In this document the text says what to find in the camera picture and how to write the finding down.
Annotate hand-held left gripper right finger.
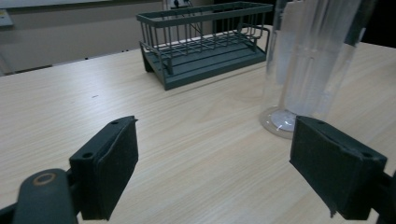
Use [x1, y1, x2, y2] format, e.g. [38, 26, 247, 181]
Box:
[289, 115, 389, 221]

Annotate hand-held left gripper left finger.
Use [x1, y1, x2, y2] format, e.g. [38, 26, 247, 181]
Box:
[68, 115, 140, 221]

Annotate dark green wire dish rack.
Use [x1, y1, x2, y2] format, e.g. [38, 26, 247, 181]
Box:
[135, 1, 275, 91]

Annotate clear glass tumbler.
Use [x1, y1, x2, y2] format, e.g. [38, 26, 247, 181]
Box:
[259, 0, 372, 140]

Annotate black cable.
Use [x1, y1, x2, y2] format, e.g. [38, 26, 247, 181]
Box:
[174, 0, 206, 40]

